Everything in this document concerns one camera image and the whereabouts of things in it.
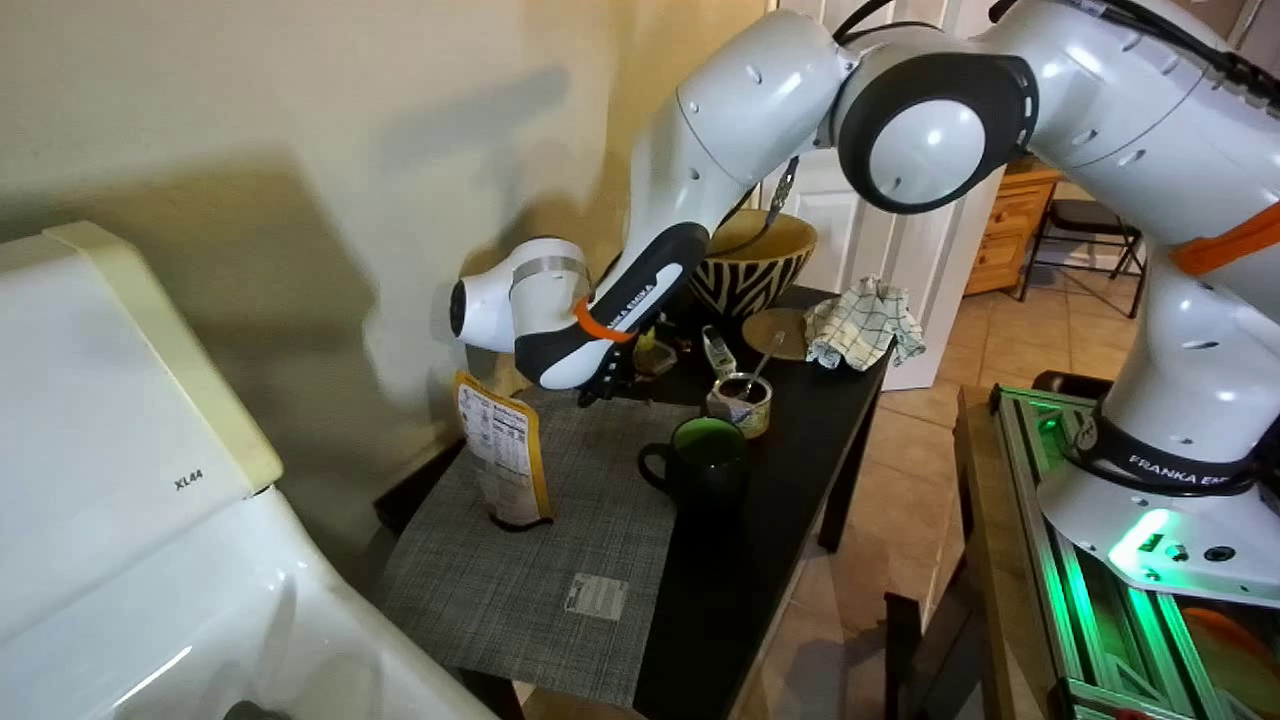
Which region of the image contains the white gas stove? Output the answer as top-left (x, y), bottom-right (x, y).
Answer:
top-left (0, 222), bottom-right (487, 720)

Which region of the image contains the dark green mug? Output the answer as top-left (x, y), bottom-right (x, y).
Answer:
top-left (637, 417), bottom-right (749, 507)

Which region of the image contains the black side table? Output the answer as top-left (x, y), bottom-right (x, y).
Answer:
top-left (372, 274), bottom-right (896, 720)

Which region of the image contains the black folding chair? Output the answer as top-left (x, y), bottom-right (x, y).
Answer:
top-left (1015, 199), bottom-right (1147, 316)

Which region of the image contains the wooden zebra pattern bowl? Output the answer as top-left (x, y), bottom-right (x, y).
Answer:
top-left (697, 207), bottom-right (817, 316)

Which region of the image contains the white paneled door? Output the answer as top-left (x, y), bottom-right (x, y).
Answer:
top-left (785, 146), bottom-right (1002, 393)

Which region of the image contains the white checked dish towel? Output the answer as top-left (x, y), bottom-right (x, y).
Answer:
top-left (806, 274), bottom-right (926, 370)

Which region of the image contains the round cork coaster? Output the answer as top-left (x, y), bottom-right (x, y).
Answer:
top-left (739, 306), bottom-right (810, 359)

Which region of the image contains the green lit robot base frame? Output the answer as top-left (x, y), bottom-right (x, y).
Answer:
top-left (956, 386), bottom-right (1280, 720)

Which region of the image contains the wooden drawer cabinet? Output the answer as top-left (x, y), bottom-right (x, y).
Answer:
top-left (965, 161), bottom-right (1061, 294)

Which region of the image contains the yellow food pouch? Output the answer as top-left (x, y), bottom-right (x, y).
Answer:
top-left (455, 370), bottom-right (551, 533)

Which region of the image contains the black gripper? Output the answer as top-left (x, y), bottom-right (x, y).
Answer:
top-left (576, 349), bottom-right (637, 407)

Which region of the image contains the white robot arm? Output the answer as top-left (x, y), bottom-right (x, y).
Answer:
top-left (452, 0), bottom-right (1280, 604)

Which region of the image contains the small white orange cup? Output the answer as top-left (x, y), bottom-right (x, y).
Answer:
top-left (703, 370), bottom-right (772, 441)

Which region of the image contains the white green scrub brush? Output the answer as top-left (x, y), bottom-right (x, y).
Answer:
top-left (699, 322), bottom-right (739, 379)

